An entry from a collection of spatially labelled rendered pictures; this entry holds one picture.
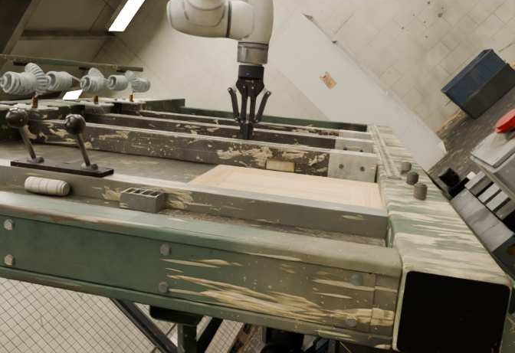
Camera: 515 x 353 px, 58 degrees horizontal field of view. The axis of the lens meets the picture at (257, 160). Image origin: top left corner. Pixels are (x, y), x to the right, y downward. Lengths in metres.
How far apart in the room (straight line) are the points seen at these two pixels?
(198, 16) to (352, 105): 3.77
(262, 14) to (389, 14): 5.01
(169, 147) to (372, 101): 3.73
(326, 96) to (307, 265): 4.43
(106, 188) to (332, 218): 0.43
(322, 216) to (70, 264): 0.41
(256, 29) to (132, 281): 0.85
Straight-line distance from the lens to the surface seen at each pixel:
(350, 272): 0.59
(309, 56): 4.98
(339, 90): 4.95
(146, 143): 1.40
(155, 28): 7.20
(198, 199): 0.86
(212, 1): 1.29
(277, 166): 1.30
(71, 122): 0.90
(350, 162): 1.27
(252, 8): 1.32
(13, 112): 0.97
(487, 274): 0.61
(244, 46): 1.33
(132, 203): 0.87
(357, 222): 0.82
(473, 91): 5.30
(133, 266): 0.66
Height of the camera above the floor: 1.09
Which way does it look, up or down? 3 degrees up
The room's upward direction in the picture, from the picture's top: 45 degrees counter-clockwise
